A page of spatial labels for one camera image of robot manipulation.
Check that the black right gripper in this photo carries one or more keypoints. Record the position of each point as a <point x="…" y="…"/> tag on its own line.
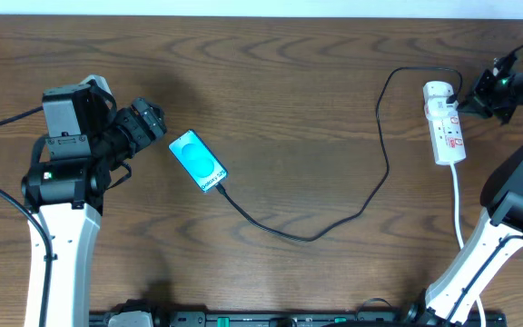
<point x="486" y="109"/>

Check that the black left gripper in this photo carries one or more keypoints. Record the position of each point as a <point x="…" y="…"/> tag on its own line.
<point x="143" y="121"/>

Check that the turquoise screen smartphone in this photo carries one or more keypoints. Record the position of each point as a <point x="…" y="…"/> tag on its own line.
<point x="198" y="160"/>

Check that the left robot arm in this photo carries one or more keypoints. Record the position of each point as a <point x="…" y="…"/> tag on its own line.
<point x="87" y="138"/>

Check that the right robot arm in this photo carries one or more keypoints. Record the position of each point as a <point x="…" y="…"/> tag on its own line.
<point x="499" y="231"/>

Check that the white USB charger plug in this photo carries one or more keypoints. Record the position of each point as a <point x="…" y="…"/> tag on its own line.
<point x="436" y="96"/>

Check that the white power strip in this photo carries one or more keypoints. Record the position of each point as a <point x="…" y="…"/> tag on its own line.
<point x="445" y="135"/>

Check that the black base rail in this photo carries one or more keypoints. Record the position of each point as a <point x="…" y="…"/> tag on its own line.
<point x="143" y="313"/>

